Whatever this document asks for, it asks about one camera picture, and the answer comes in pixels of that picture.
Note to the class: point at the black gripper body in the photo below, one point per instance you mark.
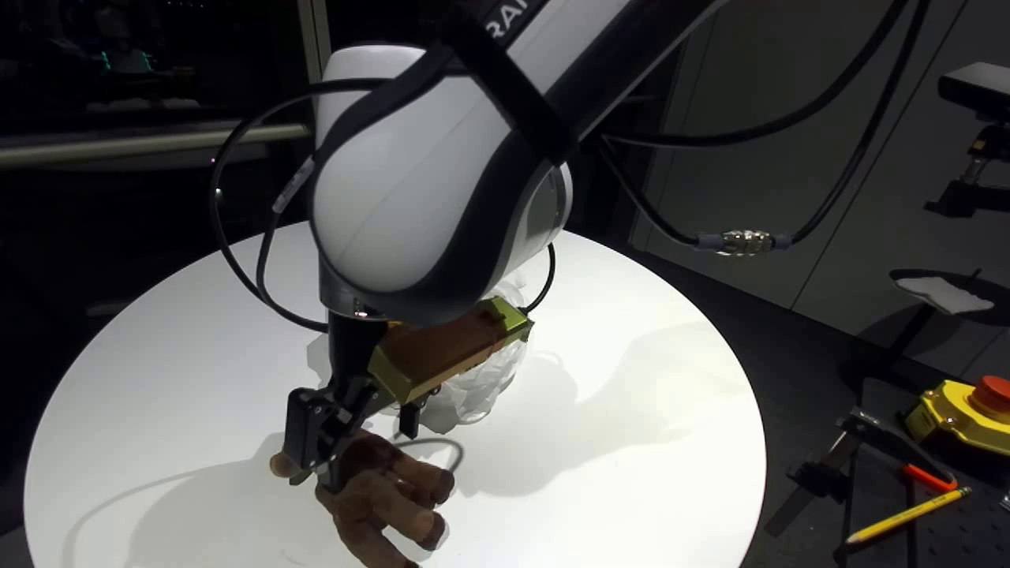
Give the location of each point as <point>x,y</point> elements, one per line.
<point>349,391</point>

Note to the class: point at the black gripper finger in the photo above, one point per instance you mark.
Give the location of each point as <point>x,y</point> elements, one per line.
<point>407,420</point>
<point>304,429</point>

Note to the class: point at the yellow emergency stop box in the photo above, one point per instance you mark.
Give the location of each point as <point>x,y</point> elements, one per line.
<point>971,411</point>

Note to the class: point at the yellow pencil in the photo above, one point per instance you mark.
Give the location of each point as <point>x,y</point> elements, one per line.
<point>906,517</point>

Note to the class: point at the clear plastic bag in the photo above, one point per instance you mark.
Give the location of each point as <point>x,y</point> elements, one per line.
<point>470,397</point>

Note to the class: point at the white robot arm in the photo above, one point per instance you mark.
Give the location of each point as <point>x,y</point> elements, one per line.
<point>444,169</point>

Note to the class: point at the orange handled black clamp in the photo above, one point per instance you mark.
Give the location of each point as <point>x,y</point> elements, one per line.
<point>868,429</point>

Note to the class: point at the brown teddy bear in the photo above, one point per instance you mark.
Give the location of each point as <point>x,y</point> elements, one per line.
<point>370,487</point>

